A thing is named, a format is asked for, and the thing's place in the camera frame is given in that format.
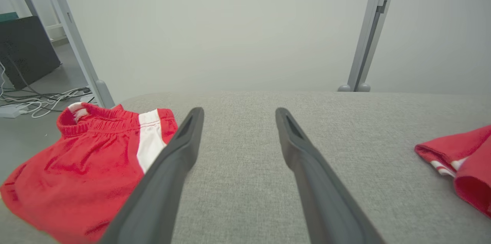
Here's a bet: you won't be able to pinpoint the red white shorts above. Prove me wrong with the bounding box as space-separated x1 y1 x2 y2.
0 102 179 244

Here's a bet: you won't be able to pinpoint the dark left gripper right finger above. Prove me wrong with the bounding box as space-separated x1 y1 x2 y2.
275 107 386 244

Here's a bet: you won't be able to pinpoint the white power strip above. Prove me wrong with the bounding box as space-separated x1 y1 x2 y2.
0 105 25 119

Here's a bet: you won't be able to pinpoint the red white T-shirt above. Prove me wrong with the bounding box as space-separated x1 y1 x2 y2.
414 125 491 218

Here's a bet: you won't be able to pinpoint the black floor cable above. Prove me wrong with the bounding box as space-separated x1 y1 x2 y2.
6 56 92 101

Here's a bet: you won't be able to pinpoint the grey metal partition post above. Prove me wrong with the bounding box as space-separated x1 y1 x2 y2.
338 0 400 92
38 0 116 109

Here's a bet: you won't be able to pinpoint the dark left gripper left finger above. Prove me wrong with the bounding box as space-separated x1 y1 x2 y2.
99 107 205 244

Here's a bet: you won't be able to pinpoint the white floor cable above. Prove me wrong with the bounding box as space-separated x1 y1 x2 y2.
0 61 95 119

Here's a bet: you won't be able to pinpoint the dark grey computer case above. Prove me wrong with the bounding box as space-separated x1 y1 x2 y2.
0 16 62 90

